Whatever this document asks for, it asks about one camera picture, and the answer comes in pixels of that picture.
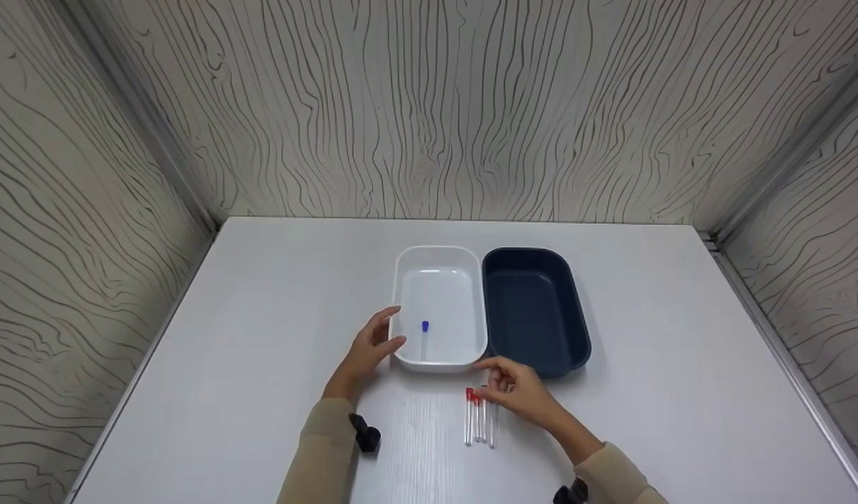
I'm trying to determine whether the person's right hand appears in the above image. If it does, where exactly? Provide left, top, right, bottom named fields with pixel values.
left=474, top=355, right=571, bottom=436

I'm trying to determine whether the person's left hand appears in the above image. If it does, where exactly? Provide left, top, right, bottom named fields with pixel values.
left=322, top=305, right=407, bottom=407

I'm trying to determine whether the person's left forearm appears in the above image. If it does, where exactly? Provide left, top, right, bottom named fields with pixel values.
left=276, top=397, right=360, bottom=504

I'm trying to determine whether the person's right forearm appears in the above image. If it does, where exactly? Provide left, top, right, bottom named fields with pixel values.
left=552, top=419, right=671, bottom=504

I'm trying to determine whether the white plastic tray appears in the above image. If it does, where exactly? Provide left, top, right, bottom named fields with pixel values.
left=389, top=245, right=489, bottom=373

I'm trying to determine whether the dark blue plastic tray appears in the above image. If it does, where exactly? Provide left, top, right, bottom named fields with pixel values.
left=481, top=247, right=593, bottom=379

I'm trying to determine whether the black wrist band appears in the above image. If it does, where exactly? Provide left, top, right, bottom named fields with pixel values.
left=348, top=412, right=382, bottom=454
left=552, top=477, right=591, bottom=504

